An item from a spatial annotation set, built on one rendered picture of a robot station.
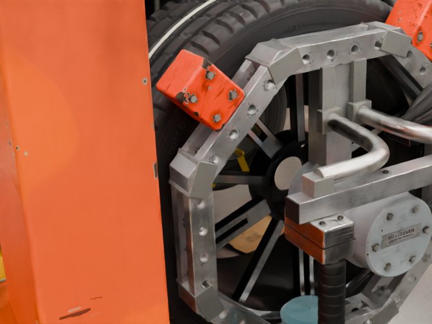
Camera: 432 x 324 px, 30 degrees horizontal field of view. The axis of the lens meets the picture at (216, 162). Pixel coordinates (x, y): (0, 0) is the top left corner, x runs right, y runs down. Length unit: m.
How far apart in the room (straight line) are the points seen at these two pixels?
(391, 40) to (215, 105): 0.31
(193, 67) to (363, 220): 0.33
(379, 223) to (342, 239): 0.15
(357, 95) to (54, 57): 0.56
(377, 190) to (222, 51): 0.32
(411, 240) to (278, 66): 0.32
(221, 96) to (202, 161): 0.10
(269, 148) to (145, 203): 0.44
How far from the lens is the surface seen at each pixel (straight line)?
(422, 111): 1.26
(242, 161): 1.75
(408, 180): 1.11
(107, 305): 0.97
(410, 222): 1.21
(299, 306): 1.25
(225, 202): 3.32
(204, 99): 1.11
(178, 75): 1.13
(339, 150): 1.28
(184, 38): 1.25
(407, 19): 1.34
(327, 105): 1.23
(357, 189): 1.06
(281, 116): 1.78
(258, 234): 3.04
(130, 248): 0.95
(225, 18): 1.23
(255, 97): 1.16
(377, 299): 1.49
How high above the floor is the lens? 1.41
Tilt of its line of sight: 22 degrees down
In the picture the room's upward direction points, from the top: 3 degrees counter-clockwise
